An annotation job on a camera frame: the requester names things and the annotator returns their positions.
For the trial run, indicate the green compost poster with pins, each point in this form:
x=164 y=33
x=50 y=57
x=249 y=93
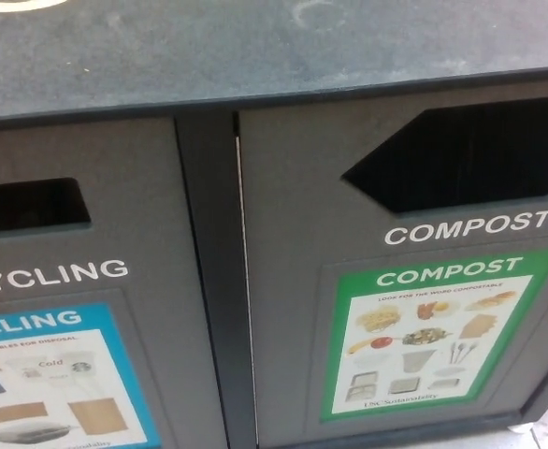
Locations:
x=442 y=327

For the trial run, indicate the dark grey waste bin station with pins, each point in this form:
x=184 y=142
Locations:
x=292 y=234

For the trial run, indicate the blue recycling poster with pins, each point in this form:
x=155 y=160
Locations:
x=45 y=374

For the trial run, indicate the white bin foot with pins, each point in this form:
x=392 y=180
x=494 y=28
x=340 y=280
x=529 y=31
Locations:
x=531 y=429

